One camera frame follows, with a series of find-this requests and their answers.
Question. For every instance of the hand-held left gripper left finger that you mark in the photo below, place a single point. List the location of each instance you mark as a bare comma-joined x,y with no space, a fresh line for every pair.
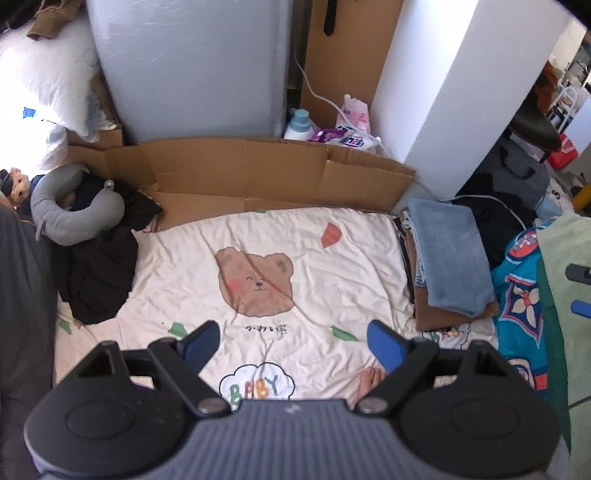
203,344

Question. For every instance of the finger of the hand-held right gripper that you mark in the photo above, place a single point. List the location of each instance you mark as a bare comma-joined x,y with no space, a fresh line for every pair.
579,273
582,309

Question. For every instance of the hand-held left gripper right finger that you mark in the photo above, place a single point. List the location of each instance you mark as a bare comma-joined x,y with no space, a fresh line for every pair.
385,344

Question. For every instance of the person's foot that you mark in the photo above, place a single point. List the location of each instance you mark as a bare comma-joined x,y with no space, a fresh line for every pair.
371,383

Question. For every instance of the light green garment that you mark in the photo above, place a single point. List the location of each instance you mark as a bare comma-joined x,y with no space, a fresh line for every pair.
572,360

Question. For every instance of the folded brown cloth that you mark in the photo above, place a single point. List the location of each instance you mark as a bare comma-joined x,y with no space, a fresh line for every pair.
434,318

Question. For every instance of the teal patterned cloth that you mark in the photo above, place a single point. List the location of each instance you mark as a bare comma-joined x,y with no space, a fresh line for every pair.
521,295

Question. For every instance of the black bag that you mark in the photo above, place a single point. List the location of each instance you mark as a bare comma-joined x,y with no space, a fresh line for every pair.
489,217

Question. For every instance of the grey duffel bag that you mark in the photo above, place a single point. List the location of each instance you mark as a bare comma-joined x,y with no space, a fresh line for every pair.
519,170

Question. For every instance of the cream bear-print bedsheet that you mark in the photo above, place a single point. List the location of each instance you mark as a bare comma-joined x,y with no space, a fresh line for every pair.
300,258

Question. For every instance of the red container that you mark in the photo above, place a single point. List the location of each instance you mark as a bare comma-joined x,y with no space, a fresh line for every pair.
563,152

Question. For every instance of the black garment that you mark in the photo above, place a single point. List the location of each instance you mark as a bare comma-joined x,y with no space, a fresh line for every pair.
101,267

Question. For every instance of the dark round chair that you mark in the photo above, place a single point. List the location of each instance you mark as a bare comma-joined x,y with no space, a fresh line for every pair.
535,129

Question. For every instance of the white metal rack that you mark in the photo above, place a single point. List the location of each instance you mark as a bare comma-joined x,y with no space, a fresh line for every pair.
567,106

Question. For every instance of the flattened brown cardboard box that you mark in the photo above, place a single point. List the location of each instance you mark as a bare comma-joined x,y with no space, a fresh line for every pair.
254,170

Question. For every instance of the dark grey duvet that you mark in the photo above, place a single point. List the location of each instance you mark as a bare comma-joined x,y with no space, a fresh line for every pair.
23,323

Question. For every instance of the grey neck pillow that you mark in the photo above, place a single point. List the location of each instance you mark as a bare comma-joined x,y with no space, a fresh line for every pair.
60,221

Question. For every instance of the purple white tissue pack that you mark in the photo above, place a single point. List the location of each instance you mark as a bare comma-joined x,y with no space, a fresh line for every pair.
348,138

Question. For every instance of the white detergent bottle teal cap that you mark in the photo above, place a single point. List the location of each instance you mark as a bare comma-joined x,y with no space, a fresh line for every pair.
299,127

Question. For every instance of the brown plush toy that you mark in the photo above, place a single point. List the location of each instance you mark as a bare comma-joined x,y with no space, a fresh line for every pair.
16,184

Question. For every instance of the grey upright mattress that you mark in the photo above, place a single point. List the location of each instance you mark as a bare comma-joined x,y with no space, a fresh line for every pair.
194,64

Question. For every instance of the upright brown cardboard sheet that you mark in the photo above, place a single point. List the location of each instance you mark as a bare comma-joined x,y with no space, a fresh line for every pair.
355,55

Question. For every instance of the white pillow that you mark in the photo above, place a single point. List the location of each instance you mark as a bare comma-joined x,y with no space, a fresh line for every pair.
51,78

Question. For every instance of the crumpled brown cloth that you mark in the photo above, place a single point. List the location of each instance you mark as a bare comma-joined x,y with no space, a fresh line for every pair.
53,18

